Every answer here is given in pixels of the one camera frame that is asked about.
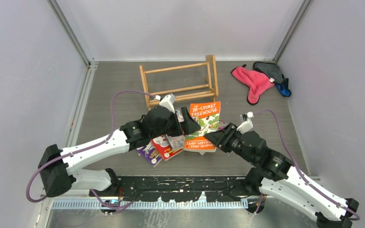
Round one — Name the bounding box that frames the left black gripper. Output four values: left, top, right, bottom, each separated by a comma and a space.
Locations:
151, 107, 201, 140

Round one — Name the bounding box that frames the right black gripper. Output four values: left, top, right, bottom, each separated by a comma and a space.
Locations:
203, 122, 256, 165

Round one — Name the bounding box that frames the floral Alcott book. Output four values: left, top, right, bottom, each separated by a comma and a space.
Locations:
165, 109, 185, 150

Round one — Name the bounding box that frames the orange treehouse book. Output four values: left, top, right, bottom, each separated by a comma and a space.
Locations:
184, 101, 221, 155

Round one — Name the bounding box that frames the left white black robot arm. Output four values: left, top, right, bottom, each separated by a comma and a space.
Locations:
38, 106, 201, 198

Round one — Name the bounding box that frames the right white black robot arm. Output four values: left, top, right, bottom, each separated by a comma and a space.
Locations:
204, 123, 359, 228

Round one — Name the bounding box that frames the red cartoon book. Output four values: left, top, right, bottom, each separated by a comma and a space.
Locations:
151, 135, 183, 161

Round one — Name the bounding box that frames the purple book left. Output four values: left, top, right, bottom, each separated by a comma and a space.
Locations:
136, 142, 163, 167

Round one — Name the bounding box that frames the wooden book rack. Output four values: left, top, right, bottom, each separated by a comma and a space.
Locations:
139, 55, 219, 102

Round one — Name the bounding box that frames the pink cloth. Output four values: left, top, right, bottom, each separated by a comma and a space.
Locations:
231, 65, 274, 105

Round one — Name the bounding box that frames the blue cloth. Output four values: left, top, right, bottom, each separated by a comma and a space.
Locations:
275, 78, 292, 97

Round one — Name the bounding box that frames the grey cloth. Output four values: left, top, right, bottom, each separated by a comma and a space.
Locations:
252, 61, 286, 84

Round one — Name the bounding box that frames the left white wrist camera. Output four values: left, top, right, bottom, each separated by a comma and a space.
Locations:
159, 94, 176, 113

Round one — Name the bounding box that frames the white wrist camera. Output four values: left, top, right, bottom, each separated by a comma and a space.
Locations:
237, 112, 254, 134
159, 94, 176, 113

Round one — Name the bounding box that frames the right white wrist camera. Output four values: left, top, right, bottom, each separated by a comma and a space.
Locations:
237, 112, 254, 134

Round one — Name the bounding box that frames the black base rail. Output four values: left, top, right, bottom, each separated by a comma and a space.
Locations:
96, 176, 260, 202

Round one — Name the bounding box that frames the slotted cable duct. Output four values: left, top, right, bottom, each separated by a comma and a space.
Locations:
51, 198, 249, 209

